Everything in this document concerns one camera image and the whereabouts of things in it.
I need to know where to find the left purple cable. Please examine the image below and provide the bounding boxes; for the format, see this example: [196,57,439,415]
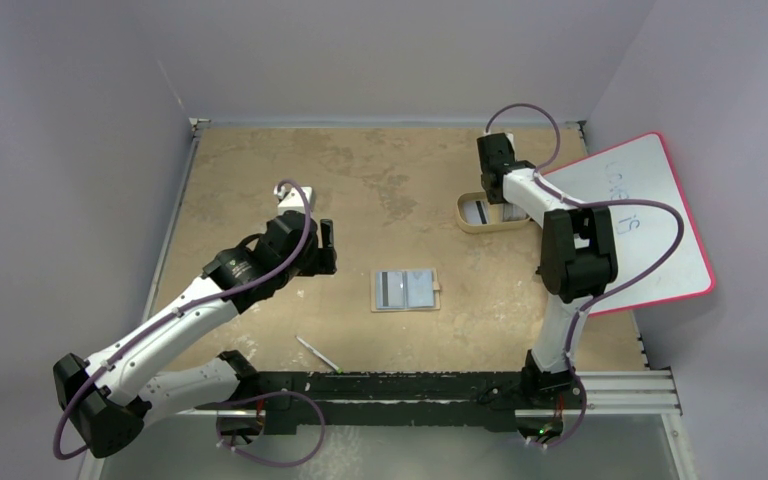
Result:
[52,179,314,462]

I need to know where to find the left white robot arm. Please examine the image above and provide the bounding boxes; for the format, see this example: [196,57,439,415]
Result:
[52,211,337,460]

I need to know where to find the stack of white cards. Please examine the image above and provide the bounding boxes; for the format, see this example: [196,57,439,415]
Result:
[460,198,529,225]

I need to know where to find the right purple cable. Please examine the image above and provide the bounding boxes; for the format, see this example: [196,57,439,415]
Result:
[484,103,686,452]

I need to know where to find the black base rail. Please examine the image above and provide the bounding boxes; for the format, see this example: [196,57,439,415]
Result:
[191,370,587,435]

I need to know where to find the pink framed whiteboard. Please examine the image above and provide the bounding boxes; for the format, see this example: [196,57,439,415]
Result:
[546,132,716,316]

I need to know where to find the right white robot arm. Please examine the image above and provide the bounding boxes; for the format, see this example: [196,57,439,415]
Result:
[477,133,618,407]

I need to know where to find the aluminium frame rail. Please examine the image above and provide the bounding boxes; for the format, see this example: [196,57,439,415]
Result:
[109,360,679,419]

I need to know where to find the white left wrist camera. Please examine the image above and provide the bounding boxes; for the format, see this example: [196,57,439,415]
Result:
[273,185,316,215]

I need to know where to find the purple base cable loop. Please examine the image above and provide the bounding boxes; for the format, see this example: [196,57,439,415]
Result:
[214,387,330,468]

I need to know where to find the silver pen on table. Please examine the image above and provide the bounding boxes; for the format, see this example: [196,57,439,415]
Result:
[295,335,343,374]

